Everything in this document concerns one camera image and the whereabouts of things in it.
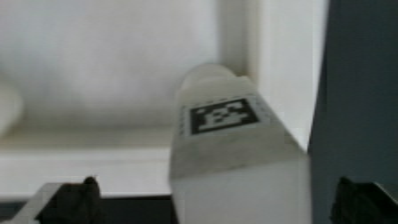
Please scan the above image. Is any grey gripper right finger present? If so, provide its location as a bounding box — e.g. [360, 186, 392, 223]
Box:
[331, 177, 398, 224]

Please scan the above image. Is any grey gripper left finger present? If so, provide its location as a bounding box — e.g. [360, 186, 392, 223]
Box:
[6, 176, 106, 224]

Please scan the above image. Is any white table leg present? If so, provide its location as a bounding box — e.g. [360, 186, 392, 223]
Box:
[170, 64, 313, 224]

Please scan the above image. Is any white square tabletop tray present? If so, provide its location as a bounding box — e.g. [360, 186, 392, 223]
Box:
[0, 0, 331, 200]

